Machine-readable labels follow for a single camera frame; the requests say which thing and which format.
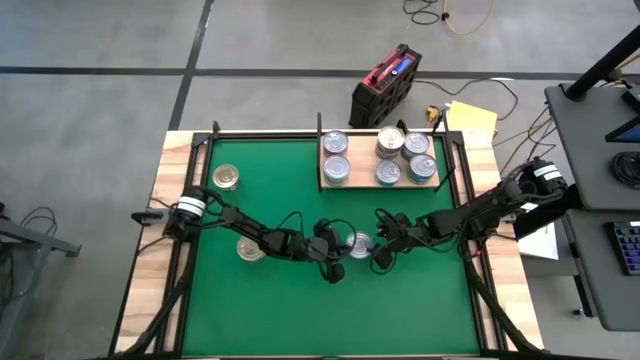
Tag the black backlit keyboard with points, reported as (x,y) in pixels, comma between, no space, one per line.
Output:
(627,247)

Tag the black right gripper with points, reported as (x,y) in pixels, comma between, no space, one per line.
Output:
(400,235)

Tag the tablet with blue screen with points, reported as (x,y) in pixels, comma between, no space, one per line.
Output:
(630,132)

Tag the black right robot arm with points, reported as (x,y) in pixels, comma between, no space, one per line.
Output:
(475,210)

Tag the white paper sheet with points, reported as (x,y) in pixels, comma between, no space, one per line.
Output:
(542,247)

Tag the yellow black plug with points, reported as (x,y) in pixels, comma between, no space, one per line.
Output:
(432,114)

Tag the blue yellow tuna can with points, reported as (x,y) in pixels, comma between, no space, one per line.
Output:
(388,173)

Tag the grey desk with keyboard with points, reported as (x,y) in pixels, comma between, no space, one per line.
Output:
(600,295)

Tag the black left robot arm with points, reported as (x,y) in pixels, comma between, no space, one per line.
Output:
(240,225)

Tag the yellow paper pad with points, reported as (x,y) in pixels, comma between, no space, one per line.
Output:
(470,119)

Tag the black table frame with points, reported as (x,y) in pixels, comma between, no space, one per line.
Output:
(250,136)

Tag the blue Wild Planet can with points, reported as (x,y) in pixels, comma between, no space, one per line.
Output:
(390,139)

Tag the grey metal stand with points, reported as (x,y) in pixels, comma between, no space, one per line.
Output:
(40,239)

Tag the large green tuna can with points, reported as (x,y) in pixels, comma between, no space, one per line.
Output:
(336,169)

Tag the teal tuna can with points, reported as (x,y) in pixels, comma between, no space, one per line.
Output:
(423,166)

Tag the red black tool case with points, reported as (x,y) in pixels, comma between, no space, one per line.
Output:
(382,95)

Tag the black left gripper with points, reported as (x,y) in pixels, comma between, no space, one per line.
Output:
(325,247)

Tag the large silver lid can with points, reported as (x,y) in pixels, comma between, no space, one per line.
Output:
(416,143)

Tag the black slanted pole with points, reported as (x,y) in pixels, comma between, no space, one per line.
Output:
(600,67)

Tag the blue red tuna can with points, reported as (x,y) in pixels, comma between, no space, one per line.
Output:
(226,177)
(247,253)

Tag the black desk device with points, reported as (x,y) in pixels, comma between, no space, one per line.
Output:
(634,97)

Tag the black desk leg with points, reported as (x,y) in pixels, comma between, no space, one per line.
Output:
(580,280)

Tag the wooden shelf board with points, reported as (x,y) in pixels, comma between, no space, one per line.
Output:
(362,150)

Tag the green table mat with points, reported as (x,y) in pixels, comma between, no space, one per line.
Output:
(325,310)

